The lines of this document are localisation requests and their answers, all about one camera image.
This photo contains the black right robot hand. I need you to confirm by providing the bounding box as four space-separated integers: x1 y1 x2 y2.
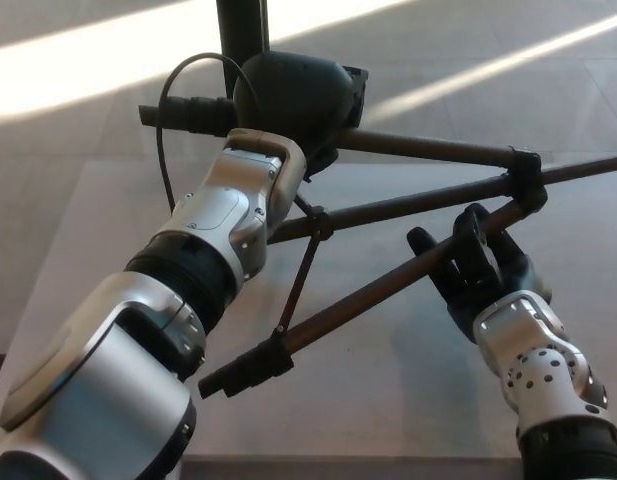
406 203 555 346

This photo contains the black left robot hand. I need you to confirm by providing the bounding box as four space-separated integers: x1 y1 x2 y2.
232 49 372 177

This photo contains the brown tripod with black joints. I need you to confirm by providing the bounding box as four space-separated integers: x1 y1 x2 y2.
139 102 617 400

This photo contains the black vertical post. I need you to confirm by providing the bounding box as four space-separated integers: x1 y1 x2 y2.
215 0 272 101

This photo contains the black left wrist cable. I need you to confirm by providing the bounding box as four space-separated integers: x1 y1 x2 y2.
154 53 262 212

